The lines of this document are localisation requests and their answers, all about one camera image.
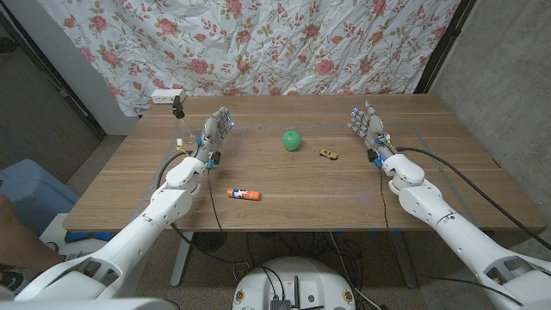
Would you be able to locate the black backdrop stand pole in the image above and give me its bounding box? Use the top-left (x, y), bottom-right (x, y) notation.
top-left (413, 0), bottom-right (477, 95)

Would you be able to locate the metal table leg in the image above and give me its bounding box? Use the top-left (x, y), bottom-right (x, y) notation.
top-left (170, 232), bottom-right (195, 288)
top-left (389, 230), bottom-right (418, 288)

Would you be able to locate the white robot chest edge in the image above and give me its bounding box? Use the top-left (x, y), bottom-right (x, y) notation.
top-left (0, 296), bottom-right (178, 310)

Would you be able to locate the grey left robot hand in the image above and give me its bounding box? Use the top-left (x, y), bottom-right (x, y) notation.
top-left (195, 106), bottom-right (236, 163)

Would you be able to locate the blue flat floor object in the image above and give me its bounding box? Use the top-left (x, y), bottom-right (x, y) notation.
top-left (64, 231), bottom-right (114, 244)

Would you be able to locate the white floor panel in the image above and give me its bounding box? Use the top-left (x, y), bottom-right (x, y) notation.
top-left (38, 213), bottom-right (130, 264)

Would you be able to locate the glue stick body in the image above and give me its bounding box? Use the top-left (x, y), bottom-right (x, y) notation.
top-left (226, 187), bottom-right (251, 201)

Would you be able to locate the blue storage bin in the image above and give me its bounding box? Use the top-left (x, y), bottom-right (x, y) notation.
top-left (0, 158), bottom-right (81, 239)

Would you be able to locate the green stress ball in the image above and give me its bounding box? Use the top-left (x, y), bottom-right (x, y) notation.
top-left (282, 130), bottom-right (302, 152)

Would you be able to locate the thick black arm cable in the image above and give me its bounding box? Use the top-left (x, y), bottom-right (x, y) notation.
top-left (394, 146), bottom-right (551, 251)
top-left (156, 149), bottom-right (242, 266)

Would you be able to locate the clear spray bottle black nozzle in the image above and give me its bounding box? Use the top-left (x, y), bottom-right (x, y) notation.
top-left (171, 95), bottom-right (198, 146)

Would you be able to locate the black round mesh disc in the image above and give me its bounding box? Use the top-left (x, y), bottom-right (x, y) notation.
top-left (191, 232), bottom-right (227, 253)

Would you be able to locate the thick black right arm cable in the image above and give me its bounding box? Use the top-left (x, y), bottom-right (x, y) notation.
top-left (394, 146), bottom-right (551, 251)

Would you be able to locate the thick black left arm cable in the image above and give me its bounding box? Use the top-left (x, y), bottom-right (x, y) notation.
top-left (156, 149), bottom-right (242, 266)

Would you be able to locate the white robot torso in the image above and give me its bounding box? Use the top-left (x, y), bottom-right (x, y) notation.
top-left (232, 257), bottom-right (357, 310)

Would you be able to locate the floral backdrop cloth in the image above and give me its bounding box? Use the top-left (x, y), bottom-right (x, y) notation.
top-left (36, 0), bottom-right (461, 117)

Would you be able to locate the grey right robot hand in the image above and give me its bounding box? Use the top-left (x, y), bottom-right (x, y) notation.
top-left (347, 100), bottom-right (395, 159)

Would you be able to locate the white power strip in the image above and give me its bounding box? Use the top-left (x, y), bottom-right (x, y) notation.
top-left (150, 88), bottom-right (187, 105)

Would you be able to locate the grey sneaker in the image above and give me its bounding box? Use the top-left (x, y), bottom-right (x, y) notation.
top-left (0, 263), bottom-right (28, 295)

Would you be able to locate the person's bare leg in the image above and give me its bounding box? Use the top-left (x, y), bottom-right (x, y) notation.
top-left (0, 193), bottom-right (66, 273)

